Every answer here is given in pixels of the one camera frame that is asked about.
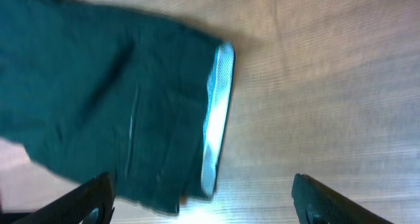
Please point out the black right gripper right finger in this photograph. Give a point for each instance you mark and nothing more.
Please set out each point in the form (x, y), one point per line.
(316, 203)

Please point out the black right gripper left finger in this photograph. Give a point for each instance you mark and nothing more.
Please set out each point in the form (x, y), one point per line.
(92, 202)

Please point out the black shorts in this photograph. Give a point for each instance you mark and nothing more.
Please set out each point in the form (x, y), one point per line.
(88, 89)

